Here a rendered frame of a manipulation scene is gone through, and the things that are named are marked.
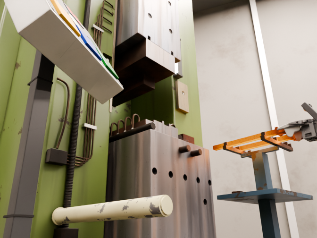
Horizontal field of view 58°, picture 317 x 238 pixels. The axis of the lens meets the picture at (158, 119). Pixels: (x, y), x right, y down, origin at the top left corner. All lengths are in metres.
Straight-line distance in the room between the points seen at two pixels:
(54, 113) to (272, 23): 3.69
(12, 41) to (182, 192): 1.10
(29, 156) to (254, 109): 3.26
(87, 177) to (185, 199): 0.37
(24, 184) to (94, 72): 0.31
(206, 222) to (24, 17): 0.94
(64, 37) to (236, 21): 3.92
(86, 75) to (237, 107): 3.14
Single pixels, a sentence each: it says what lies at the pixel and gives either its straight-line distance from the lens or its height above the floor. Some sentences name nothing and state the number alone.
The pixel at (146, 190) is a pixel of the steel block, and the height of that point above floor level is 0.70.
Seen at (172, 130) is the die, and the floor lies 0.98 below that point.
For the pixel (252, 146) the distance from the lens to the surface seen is 1.59.
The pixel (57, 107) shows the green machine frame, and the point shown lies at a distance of 1.05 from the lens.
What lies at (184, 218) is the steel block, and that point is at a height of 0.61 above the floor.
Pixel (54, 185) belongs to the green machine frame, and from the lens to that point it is 0.98.
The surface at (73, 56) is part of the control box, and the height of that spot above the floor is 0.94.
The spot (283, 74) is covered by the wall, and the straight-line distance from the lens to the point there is 3.93.
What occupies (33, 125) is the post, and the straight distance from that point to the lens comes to 0.71.
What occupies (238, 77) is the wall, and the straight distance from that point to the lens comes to 3.95.
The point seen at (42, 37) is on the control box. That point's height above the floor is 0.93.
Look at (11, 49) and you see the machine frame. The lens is 1.60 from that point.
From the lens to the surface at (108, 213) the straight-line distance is 0.74.
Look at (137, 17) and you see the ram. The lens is 1.33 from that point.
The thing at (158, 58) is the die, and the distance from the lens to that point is 1.31.
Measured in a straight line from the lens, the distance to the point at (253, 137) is 1.46.
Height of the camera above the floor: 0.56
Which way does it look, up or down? 22 degrees up
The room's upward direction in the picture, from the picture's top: 1 degrees counter-clockwise
